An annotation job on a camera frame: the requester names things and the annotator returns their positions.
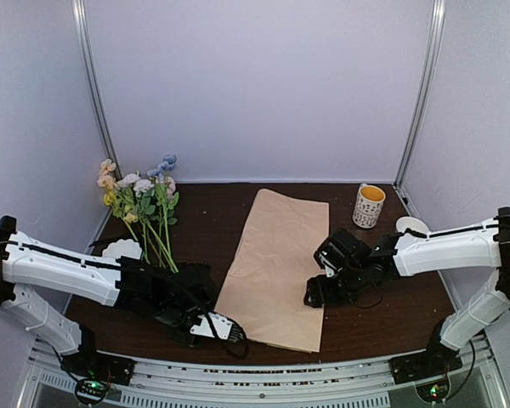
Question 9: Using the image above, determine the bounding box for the pink and green wrapping paper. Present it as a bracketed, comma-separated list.
[215, 189, 329, 353]

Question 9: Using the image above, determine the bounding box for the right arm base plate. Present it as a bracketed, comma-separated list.
[389, 352, 462, 384]

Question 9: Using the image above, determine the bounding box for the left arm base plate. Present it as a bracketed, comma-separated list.
[61, 353, 135, 386]

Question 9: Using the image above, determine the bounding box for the white scalloped bowl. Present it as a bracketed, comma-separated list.
[102, 239, 143, 260]

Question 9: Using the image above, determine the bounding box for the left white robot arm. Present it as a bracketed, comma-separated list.
[0, 216, 231, 377]

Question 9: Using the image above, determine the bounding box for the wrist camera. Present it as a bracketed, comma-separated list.
[314, 249, 344, 279]
[190, 312, 247, 343]

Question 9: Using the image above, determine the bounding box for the aluminium frame post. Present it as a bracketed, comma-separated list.
[394, 0, 447, 190]
[71, 0, 119, 171]

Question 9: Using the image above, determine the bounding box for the right aluminium frame post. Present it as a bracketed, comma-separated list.
[394, 0, 447, 190]

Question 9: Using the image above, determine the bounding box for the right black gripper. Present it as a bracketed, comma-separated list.
[305, 263, 368, 308]

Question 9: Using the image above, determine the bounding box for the small white patterned bowl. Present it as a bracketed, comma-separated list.
[395, 216, 429, 235]

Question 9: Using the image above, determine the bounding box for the front aluminium rail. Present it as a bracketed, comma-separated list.
[13, 335, 510, 407]

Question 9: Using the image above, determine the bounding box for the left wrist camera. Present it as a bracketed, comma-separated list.
[190, 312, 247, 343]

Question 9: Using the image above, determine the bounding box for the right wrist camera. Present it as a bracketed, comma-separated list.
[314, 249, 344, 279]

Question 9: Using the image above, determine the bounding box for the pink fake flower stem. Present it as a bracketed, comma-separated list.
[97, 158, 117, 191]

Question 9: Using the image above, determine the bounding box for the patterned mug with yellow inside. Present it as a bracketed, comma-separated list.
[352, 184, 386, 230]

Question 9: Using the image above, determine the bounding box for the left aluminium frame post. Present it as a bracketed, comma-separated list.
[71, 0, 119, 171]

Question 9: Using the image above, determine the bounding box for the pale yellow fake flower stem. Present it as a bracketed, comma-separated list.
[103, 187, 150, 263]

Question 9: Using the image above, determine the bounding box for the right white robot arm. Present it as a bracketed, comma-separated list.
[303, 207, 510, 376]

